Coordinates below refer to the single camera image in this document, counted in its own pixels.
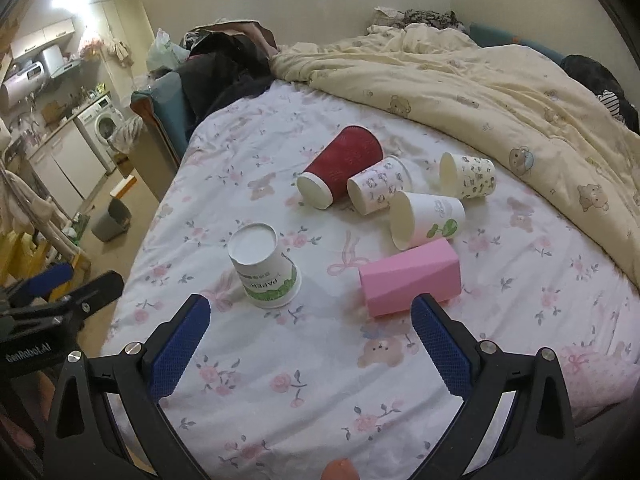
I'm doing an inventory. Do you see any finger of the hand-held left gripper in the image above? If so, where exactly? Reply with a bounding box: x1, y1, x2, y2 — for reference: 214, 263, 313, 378
10, 271, 124, 335
0, 262, 76, 309

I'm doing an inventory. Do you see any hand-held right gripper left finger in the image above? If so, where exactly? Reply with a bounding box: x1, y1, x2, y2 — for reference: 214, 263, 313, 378
42, 294, 212, 480

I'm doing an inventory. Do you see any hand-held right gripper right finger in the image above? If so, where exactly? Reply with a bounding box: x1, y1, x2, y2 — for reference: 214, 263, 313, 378
410, 294, 577, 480

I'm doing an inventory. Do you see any pink box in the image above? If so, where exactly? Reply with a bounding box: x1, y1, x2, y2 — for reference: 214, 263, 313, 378
358, 238, 461, 318

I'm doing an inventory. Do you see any white cup green lettering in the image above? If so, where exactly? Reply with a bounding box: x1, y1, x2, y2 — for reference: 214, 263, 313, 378
228, 223, 303, 309

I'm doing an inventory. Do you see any white cup green leaf print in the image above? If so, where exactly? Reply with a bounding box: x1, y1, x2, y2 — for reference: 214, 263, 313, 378
389, 191, 467, 252

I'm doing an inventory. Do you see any white cup dark animal print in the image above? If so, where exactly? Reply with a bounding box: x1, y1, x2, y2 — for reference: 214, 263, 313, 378
439, 152, 497, 201

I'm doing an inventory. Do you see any white cup pink print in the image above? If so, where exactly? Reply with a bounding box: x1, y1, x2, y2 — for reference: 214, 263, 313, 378
346, 156, 413, 216

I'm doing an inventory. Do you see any red ribbed paper cup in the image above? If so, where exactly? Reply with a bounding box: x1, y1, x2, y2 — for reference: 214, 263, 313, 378
296, 125, 384, 211

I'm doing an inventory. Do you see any person's left hand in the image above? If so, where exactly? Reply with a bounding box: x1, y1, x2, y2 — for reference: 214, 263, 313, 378
9, 374, 57, 453

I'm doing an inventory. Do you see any yellow bag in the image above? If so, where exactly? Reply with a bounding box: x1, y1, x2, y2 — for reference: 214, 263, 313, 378
0, 230, 51, 287

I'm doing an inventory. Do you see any grey waste bin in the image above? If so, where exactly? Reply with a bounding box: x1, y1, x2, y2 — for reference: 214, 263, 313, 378
91, 197, 133, 242

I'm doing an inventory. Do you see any hanging white cloth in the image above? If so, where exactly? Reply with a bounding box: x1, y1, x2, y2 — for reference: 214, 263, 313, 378
0, 125, 76, 262

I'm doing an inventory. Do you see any floral bed sheet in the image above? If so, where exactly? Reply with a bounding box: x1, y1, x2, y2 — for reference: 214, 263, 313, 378
100, 80, 640, 480

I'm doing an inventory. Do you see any white floor cabinet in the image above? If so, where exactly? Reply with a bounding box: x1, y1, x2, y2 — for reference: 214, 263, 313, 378
27, 120, 108, 216

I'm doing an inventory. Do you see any grey checked towel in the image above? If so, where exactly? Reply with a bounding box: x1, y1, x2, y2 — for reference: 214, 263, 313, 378
111, 119, 144, 154

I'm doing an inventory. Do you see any white washing machine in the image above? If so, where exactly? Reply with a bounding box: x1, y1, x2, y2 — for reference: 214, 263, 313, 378
75, 92, 124, 174

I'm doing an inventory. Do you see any white water heater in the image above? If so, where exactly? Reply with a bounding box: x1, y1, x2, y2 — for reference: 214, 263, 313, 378
0, 60, 54, 112

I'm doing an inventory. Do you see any dark clothes pile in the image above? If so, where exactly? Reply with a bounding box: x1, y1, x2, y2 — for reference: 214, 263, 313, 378
177, 20, 279, 127

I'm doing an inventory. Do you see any white plastic bag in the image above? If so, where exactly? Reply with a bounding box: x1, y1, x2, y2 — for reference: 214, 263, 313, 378
146, 28, 189, 69

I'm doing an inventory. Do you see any cream bear print duvet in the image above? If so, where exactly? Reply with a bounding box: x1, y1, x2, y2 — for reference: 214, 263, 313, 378
270, 22, 640, 292

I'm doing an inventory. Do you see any dark striped cloth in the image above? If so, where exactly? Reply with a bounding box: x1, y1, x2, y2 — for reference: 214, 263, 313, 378
560, 55, 640, 134

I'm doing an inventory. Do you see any dark patterned cloth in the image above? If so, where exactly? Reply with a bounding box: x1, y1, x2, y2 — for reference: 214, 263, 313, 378
402, 9, 469, 34

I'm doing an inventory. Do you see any teal wooden bed frame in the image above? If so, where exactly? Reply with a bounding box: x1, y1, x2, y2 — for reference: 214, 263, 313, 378
131, 72, 194, 202

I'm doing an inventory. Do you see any white wall cabinet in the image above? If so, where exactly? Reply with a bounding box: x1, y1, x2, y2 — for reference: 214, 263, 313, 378
10, 17, 76, 59

